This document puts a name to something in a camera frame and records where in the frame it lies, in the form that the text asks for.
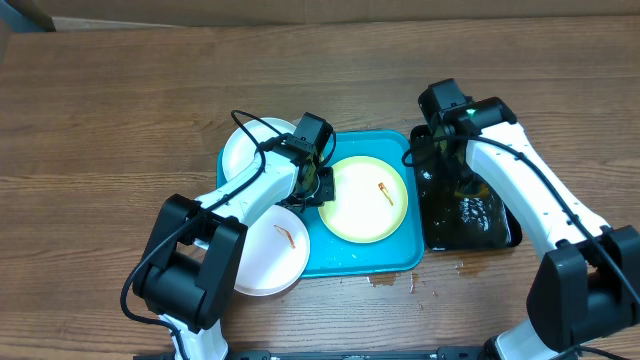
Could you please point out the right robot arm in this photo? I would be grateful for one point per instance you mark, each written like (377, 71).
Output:
(587, 283)

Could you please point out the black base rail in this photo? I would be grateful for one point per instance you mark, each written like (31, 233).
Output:
(350, 355)

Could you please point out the white plate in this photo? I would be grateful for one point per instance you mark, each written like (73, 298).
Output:
(275, 254)
(239, 150)

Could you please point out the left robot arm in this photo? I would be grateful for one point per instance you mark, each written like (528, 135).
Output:
(187, 272)

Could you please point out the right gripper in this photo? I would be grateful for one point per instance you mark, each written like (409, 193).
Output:
(447, 151)

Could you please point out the green yellow sponge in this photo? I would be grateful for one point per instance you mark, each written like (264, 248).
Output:
(472, 190)

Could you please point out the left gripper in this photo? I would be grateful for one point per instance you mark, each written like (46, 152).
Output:
(327, 194)

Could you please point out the black water tray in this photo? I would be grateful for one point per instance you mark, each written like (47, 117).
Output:
(455, 224)

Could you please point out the yellow-green rimmed plate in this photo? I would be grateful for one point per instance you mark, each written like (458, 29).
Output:
(371, 200)

